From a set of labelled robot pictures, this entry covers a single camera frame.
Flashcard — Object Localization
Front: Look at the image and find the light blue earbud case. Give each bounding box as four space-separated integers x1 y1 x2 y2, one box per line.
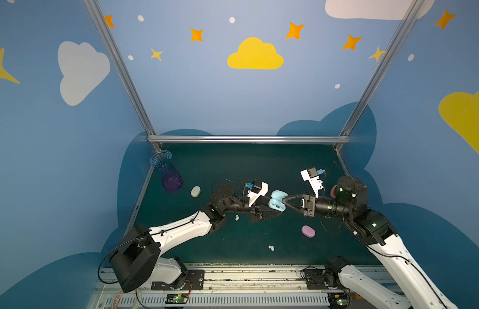
268 190 288 212

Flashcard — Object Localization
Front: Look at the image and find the pink earbud charging case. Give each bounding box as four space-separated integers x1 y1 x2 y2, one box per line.
301 225 316 238

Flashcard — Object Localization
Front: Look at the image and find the white earbud charging case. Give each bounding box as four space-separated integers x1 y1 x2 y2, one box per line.
190 186 201 198

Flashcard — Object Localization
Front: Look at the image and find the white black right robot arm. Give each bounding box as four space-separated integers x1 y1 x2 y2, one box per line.
282 175 456 308

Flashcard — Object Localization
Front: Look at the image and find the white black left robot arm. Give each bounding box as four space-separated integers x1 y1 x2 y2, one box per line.
107 183 288 293

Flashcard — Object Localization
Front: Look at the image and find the pink toy watering can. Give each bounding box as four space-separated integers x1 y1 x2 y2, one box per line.
330 185 337 198

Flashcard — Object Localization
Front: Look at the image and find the purple ribbed glass vase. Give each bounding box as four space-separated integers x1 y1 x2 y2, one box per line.
150 150 183 191

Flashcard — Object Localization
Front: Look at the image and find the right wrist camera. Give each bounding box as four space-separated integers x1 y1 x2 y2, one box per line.
300 167 325 198

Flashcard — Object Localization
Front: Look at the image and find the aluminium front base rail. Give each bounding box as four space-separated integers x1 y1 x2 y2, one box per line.
88 263 372 308

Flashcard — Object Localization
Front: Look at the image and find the aluminium right frame post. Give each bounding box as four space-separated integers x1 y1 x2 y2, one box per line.
334 0 425 154

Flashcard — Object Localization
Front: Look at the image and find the aluminium frame post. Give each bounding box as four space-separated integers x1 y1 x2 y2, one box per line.
334 0 425 154
83 0 156 138

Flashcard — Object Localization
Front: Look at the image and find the aluminium back frame rail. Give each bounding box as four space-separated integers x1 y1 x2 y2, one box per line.
147 135 350 144

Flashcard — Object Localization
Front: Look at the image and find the aluminium left frame post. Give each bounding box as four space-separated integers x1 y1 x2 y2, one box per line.
83 0 156 138

